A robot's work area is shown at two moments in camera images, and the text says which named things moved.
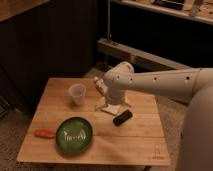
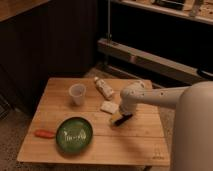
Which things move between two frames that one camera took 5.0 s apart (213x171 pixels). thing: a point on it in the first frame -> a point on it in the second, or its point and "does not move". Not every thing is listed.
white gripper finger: [124, 102] -> [128, 113]
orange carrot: [44, 134] does not move
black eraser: [121, 118] does not move
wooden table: [66, 127] does not move
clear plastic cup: [77, 91] does not move
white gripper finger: [97, 108] -> [115, 118]
